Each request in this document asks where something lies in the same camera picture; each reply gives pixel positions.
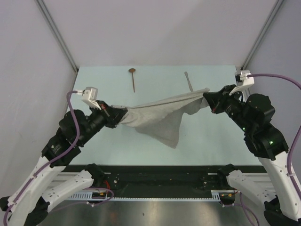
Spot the aluminium cross rail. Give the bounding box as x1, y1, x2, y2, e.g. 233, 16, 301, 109
48, 172, 276, 193

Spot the grey cloth napkin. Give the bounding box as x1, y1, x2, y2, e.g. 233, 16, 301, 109
120, 88, 209, 149

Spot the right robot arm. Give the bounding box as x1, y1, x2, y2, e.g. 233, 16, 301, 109
203, 85, 301, 226

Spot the aluminium frame post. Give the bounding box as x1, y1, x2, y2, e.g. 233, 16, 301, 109
239, 0, 286, 70
34, 0, 79, 75

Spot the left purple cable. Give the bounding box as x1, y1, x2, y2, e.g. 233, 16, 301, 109
3, 90, 115, 222

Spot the right aluminium frame post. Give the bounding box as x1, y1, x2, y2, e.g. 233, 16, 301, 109
239, 0, 286, 70

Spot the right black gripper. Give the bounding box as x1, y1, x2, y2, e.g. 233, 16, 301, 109
204, 83, 253, 132

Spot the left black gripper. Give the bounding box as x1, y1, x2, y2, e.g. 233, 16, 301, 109
79, 99, 128, 145

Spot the left aluminium frame post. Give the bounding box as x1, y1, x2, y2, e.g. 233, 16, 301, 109
34, 0, 79, 75

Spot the brown wooden spoon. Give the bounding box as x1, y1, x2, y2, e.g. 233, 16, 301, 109
128, 68, 136, 92

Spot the white slotted cable duct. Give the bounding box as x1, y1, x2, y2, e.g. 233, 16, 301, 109
70, 190, 236, 202

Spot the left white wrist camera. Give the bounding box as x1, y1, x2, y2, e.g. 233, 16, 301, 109
76, 87, 101, 109

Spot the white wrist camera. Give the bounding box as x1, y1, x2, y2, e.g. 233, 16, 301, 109
229, 70, 254, 96
76, 87, 101, 109

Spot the purple cable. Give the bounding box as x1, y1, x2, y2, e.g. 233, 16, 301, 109
3, 90, 115, 222
239, 73, 301, 226

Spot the silver knife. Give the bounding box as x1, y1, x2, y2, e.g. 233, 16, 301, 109
184, 72, 194, 92

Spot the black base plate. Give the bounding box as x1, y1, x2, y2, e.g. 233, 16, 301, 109
61, 164, 269, 198

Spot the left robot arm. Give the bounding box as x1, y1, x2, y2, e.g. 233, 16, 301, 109
0, 101, 127, 226

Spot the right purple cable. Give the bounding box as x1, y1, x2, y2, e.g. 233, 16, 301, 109
239, 73, 301, 226

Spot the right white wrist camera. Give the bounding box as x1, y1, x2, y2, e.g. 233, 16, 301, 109
229, 70, 254, 96

